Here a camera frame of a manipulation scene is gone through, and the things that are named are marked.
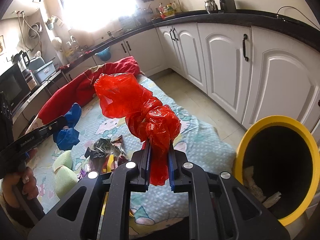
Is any dark foil snack wrapper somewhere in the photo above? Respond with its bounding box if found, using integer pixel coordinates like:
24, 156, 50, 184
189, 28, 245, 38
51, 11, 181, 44
85, 135, 129, 174

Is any blue cloth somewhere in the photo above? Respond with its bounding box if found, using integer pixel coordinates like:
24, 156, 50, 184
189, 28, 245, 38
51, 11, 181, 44
53, 103, 82, 151

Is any red plastic bag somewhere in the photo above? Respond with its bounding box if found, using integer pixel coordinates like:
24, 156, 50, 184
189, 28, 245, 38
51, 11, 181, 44
94, 73, 182, 186

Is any yellow trash bin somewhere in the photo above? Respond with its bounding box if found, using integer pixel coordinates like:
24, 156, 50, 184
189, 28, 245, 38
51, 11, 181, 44
233, 115, 319, 226

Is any person's left hand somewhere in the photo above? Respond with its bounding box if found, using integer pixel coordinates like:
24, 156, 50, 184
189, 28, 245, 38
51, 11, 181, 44
2, 167, 39, 209

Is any green sponge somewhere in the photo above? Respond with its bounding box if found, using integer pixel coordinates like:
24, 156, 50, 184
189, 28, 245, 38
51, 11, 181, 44
53, 150, 78, 199

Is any black microwave oven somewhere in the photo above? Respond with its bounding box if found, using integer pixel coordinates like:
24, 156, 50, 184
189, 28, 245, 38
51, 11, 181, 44
1, 64, 31, 111

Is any hello kitty blue bedsheet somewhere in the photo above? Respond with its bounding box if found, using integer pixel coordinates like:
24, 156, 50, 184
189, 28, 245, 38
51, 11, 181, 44
30, 73, 237, 235

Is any red floral blanket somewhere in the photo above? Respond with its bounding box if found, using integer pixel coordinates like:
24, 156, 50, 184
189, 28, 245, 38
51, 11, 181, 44
26, 56, 140, 133

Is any grey storage box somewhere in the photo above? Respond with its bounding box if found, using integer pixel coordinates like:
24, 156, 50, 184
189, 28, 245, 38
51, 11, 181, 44
31, 60, 56, 84

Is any steel kettle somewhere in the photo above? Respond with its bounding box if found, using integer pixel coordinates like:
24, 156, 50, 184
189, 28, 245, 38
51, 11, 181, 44
204, 0, 219, 14

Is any dark green pot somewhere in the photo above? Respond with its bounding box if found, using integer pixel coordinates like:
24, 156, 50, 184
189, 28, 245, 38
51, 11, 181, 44
220, 0, 236, 13

